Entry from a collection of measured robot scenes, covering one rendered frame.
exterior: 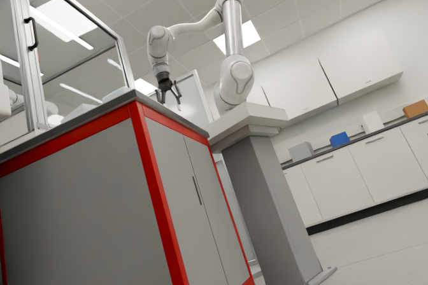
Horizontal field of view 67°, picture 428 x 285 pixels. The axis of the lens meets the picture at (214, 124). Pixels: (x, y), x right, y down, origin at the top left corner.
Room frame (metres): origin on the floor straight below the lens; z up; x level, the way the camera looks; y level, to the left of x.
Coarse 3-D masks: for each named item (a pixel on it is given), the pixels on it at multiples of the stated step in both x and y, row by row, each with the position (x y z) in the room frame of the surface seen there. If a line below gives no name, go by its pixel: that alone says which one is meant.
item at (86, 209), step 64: (64, 128) 0.87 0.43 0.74; (128, 128) 0.84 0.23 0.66; (192, 128) 1.22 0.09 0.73; (0, 192) 0.95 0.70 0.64; (64, 192) 0.89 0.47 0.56; (128, 192) 0.85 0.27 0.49; (192, 192) 1.05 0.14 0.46; (0, 256) 0.95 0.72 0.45; (64, 256) 0.90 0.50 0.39; (128, 256) 0.86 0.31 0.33; (192, 256) 0.92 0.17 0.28
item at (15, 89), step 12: (0, 0) 1.24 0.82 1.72; (0, 12) 1.24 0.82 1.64; (0, 24) 1.24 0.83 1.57; (12, 24) 1.23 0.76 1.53; (0, 36) 1.24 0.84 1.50; (12, 36) 1.23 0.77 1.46; (0, 48) 1.25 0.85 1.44; (12, 48) 1.23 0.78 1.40; (12, 60) 1.23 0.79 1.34; (12, 72) 1.23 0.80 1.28; (12, 84) 1.24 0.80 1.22; (12, 96) 1.24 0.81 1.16
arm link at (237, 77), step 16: (224, 0) 1.51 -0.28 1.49; (240, 0) 1.52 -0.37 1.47; (224, 16) 1.52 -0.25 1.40; (240, 16) 1.52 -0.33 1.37; (224, 32) 1.52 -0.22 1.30; (240, 32) 1.50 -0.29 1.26; (240, 48) 1.49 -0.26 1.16; (224, 64) 1.46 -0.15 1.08; (240, 64) 1.39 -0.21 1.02; (224, 80) 1.44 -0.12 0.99; (240, 80) 1.40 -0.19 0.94; (224, 96) 1.53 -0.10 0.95; (240, 96) 1.50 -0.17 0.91
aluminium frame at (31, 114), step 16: (16, 0) 1.20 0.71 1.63; (16, 16) 1.21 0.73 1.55; (16, 32) 1.20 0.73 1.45; (32, 32) 1.26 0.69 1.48; (112, 32) 2.04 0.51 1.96; (32, 64) 1.23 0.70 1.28; (128, 64) 2.16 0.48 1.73; (32, 80) 1.22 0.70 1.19; (128, 80) 2.11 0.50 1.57; (32, 96) 1.21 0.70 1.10; (16, 112) 1.22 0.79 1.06; (32, 112) 1.20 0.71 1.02; (0, 128) 1.24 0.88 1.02; (16, 128) 1.22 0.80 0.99; (32, 128) 1.20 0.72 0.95; (48, 128) 1.27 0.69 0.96; (0, 144) 1.24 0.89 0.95
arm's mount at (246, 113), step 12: (240, 108) 1.41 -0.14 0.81; (252, 108) 1.43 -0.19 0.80; (264, 108) 1.52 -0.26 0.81; (276, 108) 1.63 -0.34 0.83; (216, 120) 1.50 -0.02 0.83; (228, 120) 1.46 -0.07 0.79; (240, 120) 1.42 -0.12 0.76; (252, 120) 1.48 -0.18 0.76; (264, 120) 1.54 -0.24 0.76; (276, 120) 1.61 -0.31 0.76; (288, 120) 1.69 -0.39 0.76; (216, 132) 1.51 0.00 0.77; (228, 132) 1.54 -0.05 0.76
